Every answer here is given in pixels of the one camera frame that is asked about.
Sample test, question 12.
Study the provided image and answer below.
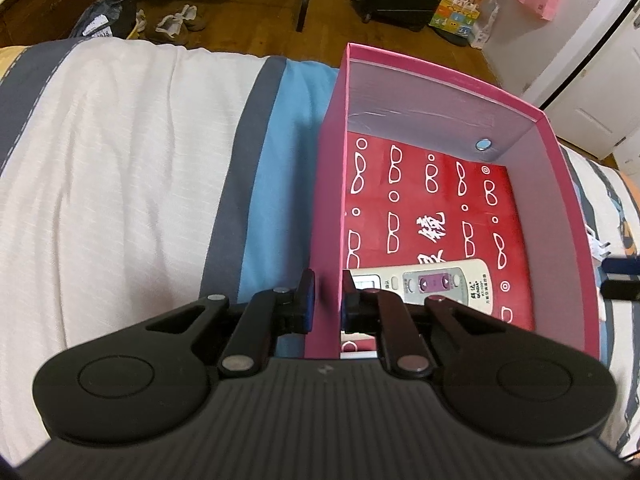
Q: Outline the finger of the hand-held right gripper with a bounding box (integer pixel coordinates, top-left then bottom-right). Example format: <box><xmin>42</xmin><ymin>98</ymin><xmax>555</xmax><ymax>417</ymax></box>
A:
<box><xmin>601</xmin><ymin>281</ymin><xmax>640</xmax><ymax>303</ymax></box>
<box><xmin>601</xmin><ymin>257</ymin><xmax>640</xmax><ymax>277</ymax></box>

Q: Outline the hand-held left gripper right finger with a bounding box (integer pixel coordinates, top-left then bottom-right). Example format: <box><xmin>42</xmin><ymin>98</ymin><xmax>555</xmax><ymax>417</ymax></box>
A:
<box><xmin>341</xmin><ymin>270</ymin><xmax>509</xmax><ymax>380</ymax></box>

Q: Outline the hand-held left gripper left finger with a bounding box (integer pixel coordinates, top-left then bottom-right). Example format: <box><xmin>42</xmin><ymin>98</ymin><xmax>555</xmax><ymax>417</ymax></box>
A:
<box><xmin>145</xmin><ymin>269</ymin><xmax>317</xmax><ymax>379</ymax></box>

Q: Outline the white charger adapter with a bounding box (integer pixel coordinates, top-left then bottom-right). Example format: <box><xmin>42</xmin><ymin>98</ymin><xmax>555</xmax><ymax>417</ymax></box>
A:
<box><xmin>586</xmin><ymin>229</ymin><xmax>610</xmax><ymax>262</ymax></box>

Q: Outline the cream remote with purple buttons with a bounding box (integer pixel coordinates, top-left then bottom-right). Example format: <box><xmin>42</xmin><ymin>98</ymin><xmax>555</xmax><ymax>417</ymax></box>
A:
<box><xmin>347</xmin><ymin>258</ymin><xmax>489</xmax><ymax>332</ymax></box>

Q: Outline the pink cardboard box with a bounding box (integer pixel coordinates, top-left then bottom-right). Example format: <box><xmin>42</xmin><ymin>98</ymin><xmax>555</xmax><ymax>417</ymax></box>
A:
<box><xmin>303</xmin><ymin>42</ymin><xmax>607</xmax><ymax>363</ymax></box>

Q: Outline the red glasses-print paper bag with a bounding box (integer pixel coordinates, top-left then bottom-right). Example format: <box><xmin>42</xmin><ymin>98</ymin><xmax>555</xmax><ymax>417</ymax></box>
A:
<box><xmin>340</xmin><ymin>130</ymin><xmax>537</xmax><ymax>356</ymax></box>

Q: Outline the striped bed sheet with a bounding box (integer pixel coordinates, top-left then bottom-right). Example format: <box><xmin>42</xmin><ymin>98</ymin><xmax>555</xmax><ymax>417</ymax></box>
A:
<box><xmin>0</xmin><ymin>37</ymin><xmax>640</xmax><ymax>463</ymax></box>

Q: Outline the white door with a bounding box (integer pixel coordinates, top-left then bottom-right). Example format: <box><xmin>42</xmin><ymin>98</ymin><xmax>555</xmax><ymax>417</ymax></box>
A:
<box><xmin>522</xmin><ymin>0</ymin><xmax>640</xmax><ymax>161</ymax></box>

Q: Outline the clear white plastic bag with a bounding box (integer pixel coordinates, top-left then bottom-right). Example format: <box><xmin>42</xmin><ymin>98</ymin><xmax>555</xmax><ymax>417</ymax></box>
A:
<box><xmin>469</xmin><ymin>0</ymin><xmax>502</xmax><ymax>51</ymax></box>

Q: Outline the colourful cartoon gift bag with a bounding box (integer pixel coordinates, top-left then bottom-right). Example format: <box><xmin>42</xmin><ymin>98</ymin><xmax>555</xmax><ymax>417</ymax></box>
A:
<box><xmin>429</xmin><ymin>0</ymin><xmax>484</xmax><ymax>39</ymax></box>

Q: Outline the beige shoe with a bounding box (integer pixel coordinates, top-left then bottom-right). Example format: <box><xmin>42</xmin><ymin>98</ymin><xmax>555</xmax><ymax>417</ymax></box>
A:
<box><xmin>149</xmin><ymin>6</ymin><xmax>199</xmax><ymax>45</ymax></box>
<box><xmin>184</xmin><ymin>5</ymin><xmax>207</xmax><ymax>32</ymax></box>

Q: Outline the dark grey parcel bag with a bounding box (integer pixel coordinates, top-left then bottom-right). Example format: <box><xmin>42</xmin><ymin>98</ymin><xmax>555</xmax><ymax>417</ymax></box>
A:
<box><xmin>69</xmin><ymin>0</ymin><xmax>139</xmax><ymax>41</ymax></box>

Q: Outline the wooden cabinet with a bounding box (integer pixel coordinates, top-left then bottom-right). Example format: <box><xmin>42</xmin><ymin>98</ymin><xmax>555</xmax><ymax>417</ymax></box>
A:
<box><xmin>0</xmin><ymin>0</ymin><xmax>104</xmax><ymax>50</ymax></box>

